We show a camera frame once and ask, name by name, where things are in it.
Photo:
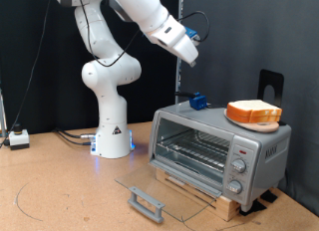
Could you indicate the silver toaster oven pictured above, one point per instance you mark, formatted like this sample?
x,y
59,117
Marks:
x,y
265,148

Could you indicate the black tape patch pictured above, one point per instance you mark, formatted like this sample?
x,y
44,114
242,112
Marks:
x,y
269,196

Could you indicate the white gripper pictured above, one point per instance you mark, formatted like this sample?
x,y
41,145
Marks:
x,y
172,35

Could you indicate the vertical metal pole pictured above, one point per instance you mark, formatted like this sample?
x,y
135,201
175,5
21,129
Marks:
x,y
179,78

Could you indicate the black spatula with blue block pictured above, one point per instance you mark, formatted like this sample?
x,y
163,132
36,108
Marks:
x,y
198,102

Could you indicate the round pinkish wooden plate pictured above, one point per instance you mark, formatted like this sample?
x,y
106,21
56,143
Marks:
x,y
262,127

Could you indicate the silver oven timer knob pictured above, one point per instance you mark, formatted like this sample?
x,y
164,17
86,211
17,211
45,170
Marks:
x,y
234,187

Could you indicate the black metal bookend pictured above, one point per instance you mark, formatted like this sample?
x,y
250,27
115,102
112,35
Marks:
x,y
262,78

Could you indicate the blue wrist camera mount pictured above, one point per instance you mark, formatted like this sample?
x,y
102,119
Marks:
x,y
191,33

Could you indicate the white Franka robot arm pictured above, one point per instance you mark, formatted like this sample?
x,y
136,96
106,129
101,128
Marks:
x,y
109,101

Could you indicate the wooden pallet base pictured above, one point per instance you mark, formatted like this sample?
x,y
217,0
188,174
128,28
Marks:
x,y
229,207

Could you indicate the emergency stop button box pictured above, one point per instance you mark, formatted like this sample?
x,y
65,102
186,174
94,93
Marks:
x,y
18,139

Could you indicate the metal frame leg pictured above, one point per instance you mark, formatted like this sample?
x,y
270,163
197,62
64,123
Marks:
x,y
2,115

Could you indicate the silver oven temperature knob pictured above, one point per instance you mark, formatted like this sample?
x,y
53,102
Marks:
x,y
238,165

